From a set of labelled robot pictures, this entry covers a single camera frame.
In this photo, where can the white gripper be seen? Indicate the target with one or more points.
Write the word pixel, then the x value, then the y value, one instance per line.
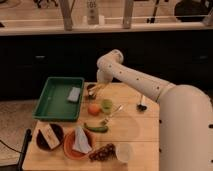
pixel 103 77

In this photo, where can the yellow banana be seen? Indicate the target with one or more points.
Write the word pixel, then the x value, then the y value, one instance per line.
pixel 98 87

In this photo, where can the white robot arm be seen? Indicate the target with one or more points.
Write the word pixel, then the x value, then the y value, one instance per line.
pixel 185 114

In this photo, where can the dark metal cup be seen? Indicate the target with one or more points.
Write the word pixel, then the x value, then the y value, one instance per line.
pixel 90 94

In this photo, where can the green plastic cup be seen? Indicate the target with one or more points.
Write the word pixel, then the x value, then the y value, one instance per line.
pixel 106 106

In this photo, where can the orange fruit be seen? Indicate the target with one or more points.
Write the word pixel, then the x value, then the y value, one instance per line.
pixel 94 109

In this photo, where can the grey blue sponge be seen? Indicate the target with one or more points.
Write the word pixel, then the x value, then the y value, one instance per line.
pixel 74 94

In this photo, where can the green cucumber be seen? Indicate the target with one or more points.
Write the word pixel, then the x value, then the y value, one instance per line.
pixel 100 129

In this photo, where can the green plastic tray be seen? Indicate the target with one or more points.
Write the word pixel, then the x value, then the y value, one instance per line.
pixel 54 105

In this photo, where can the light blue cloth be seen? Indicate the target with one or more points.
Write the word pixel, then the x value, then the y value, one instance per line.
pixel 81 143

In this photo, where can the dark brown bowl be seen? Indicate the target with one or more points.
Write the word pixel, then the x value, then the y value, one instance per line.
pixel 41 142

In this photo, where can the orange bowl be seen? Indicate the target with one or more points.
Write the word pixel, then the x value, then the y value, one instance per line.
pixel 69 142

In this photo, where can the purple grape bunch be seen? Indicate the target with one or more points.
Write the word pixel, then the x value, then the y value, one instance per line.
pixel 103 153

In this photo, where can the white bowl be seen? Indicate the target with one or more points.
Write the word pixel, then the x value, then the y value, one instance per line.
pixel 124 152

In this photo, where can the white black box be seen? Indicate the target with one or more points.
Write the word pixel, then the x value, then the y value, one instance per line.
pixel 50 136

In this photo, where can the black post left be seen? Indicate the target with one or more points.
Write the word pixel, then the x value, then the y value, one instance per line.
pixel 27 139

